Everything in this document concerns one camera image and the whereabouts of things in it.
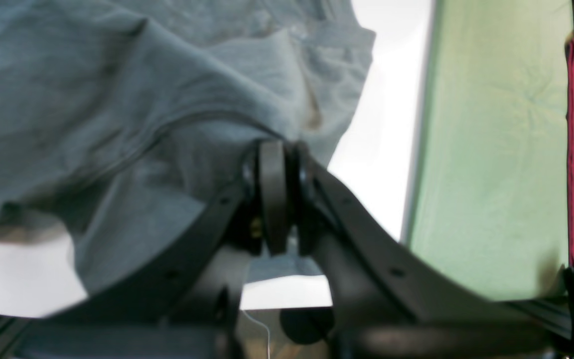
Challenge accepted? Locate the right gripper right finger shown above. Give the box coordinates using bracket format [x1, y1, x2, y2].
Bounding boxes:
[287, 143, 552, 359]

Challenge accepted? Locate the dark grey t-shirt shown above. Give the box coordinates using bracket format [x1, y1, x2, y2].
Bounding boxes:
[0, 0, 376, 295]

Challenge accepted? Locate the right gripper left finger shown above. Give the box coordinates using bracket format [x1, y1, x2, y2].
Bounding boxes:
[15, 141, 287, 359]

